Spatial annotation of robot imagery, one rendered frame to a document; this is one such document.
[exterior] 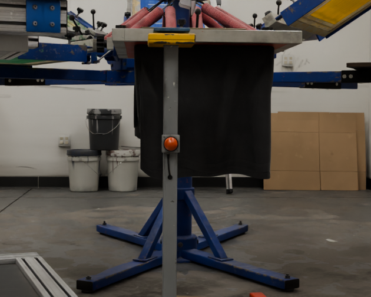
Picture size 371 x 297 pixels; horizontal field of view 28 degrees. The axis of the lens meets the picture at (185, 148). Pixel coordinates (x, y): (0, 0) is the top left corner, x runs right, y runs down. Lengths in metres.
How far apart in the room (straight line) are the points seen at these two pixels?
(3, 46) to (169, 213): 0.65
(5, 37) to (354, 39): 5.53
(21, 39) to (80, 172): 4.62
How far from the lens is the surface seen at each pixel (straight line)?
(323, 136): 7.14
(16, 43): 2.08
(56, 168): 7.05
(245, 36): 2.30
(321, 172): 7.08
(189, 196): 3.65
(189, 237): 3.72
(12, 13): 2.00
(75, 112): 7.01
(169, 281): 2.13
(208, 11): 3.59
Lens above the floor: 0.75
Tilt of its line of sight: 3 degrees down
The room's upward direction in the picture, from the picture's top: straight up
